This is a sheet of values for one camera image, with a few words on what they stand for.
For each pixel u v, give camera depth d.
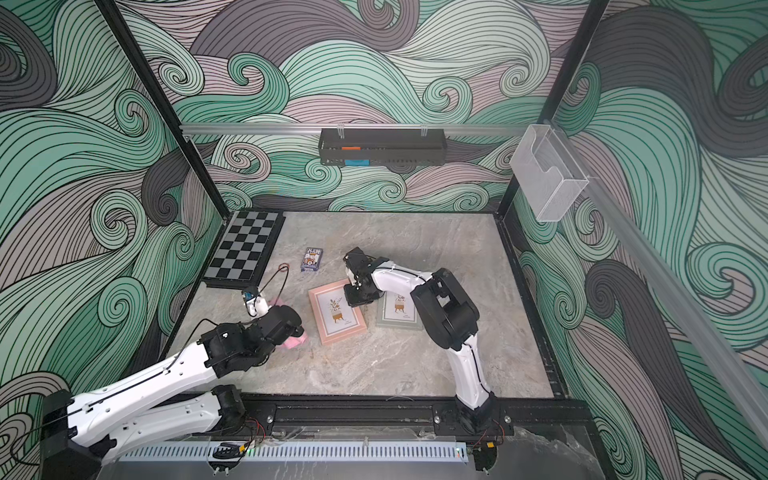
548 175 0.76
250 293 0.66
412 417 0.75
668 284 0.52
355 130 0.94
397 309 0.92
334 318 0.90
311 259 1.04
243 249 1.04
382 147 0.95
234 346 0.52
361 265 0.77
